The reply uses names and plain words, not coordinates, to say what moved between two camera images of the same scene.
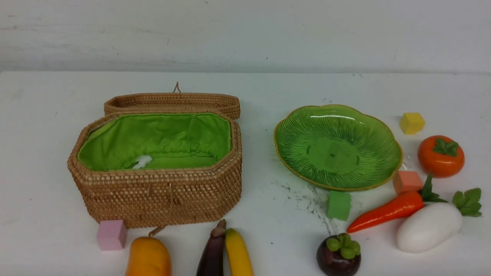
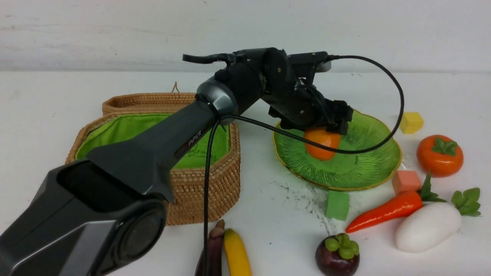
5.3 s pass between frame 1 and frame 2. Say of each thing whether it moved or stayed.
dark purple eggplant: stayed
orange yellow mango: moved
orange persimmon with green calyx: stayed
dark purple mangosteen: stayed
